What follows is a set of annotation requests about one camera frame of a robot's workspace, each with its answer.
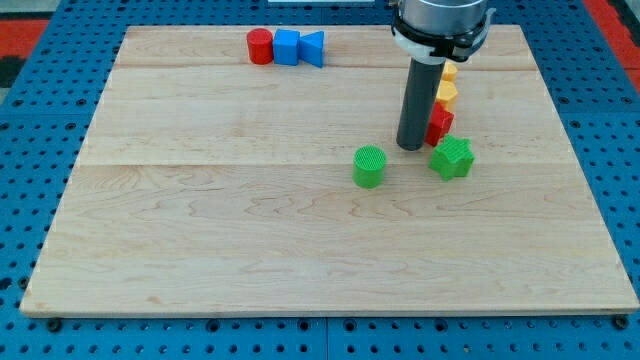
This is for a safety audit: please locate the green star block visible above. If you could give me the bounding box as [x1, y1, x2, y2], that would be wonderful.
[429, 134, 475, 181]

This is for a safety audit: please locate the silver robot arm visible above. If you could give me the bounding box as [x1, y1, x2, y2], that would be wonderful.
[391, 0, 496, 65]

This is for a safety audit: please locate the red star block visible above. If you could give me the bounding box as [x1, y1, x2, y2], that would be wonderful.
[425, 102, 455, 147]

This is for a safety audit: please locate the yellow hexagon block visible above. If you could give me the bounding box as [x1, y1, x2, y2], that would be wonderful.
[436, 80, 459, 112]

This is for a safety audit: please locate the green cylinder block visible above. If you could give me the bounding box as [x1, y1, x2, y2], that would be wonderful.
[352, 145, 386, 189]

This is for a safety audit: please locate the light wooden board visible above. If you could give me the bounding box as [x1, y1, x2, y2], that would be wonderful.
[20, 25, 639, 318]

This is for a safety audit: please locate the blue triangle block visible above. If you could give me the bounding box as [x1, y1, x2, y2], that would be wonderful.
[298, 31, 325, 68]

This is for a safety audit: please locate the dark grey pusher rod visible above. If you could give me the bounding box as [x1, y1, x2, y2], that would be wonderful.
[396, 59, 444, 151]

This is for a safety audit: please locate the blue cube block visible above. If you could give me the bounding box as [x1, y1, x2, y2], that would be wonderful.
[272, 29, 300, 66]

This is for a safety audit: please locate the red cylinder block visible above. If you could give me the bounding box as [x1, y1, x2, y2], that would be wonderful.
[246, 28, 274, 65]

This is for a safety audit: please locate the small yellow block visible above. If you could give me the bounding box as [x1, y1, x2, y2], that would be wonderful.
[441, 61, 458, 82]

